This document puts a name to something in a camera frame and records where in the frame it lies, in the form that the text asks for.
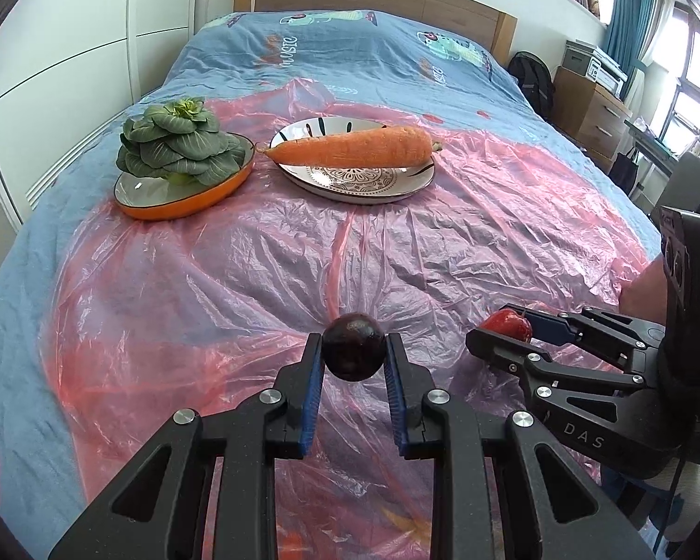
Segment pink plastic sheet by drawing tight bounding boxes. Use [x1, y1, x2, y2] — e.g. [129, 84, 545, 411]
[38, 78, 648, 560]

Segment wooden nightstand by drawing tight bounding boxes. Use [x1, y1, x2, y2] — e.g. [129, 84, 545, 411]
[551, 67, 634, 173]

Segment blue printed bedsheet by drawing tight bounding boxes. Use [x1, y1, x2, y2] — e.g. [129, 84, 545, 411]
[0, 8, 663, 560]

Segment green bok choy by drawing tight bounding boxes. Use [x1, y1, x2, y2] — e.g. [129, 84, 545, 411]
[117, 97, 246, 184]

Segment person's right forearm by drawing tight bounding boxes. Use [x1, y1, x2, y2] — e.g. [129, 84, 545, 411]
[620, 253, 669, 328]

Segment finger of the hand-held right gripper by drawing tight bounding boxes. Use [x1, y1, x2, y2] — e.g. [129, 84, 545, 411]
[465, 327, 650, 407]
[500, 304, 667, 371]

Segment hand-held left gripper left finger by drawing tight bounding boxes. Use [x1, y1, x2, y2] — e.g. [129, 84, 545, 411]
[48, 332, 324, 560]

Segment black bag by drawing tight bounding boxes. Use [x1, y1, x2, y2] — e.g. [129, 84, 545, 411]
[608, 148, 644, 195]

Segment red apple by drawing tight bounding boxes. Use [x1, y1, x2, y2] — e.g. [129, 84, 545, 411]
[479, 310, 533, 344]

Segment large carrot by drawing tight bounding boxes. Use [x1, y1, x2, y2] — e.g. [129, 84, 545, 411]
[255, 126, 444, 168]

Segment cluttered desk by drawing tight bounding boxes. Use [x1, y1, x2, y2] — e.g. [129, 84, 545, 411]
[624, 119, 688, 169]

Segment grey chair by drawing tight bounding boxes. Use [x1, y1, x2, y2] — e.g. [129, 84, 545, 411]
[653, 152, 700, 223]

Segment blue fabric clothing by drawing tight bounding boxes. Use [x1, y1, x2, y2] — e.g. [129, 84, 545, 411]
[601, 467, 678, 538]

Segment white wardrobe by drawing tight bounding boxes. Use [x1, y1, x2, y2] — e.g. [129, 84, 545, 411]
[0, 0, 199, 228]

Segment orange oval dish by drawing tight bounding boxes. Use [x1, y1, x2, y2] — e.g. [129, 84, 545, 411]
[114, 131, 255, 221]

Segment patterned white plate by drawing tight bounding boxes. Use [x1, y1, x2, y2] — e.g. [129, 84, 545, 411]
[269, 118, 436, 204]

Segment black backpack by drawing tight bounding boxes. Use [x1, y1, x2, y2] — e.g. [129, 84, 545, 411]
[509, 51, 556, 114]

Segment teal curtain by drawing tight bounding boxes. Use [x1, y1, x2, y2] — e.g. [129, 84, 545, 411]
[603, 0, 660, 68]

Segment window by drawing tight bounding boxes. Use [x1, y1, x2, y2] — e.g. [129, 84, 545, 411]
[671, 6, 700, 147]

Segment dark purple plum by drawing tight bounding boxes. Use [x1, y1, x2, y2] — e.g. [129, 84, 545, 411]
[323, 313, 386, 380]

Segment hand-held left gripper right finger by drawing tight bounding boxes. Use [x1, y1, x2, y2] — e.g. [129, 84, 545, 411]
[385, 332, 657, 560]

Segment white printer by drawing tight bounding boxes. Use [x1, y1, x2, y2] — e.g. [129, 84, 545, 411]
[583, 49, 629, 98]

